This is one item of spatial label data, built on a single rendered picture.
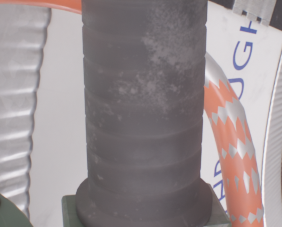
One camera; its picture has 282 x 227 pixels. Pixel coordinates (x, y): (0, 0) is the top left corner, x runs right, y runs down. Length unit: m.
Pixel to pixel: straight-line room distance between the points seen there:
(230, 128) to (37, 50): 0.15
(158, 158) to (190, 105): 0.02
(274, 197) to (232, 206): 0.41
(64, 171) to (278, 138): 0.26
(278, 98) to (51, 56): 0.27
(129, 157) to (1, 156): 0.18
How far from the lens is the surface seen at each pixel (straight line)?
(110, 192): 0.18
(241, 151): 0.22
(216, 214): 0.19
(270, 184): 0.61
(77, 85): 0.37
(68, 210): 0.20
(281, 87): 0.56
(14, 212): 0.23
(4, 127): 0.34
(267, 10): 0.50
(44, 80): 0.35
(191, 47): 0.16
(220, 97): 0.22
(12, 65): 0.33
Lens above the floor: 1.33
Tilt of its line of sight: 25 degrees down
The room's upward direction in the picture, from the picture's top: 136 degrees counter-clockwise
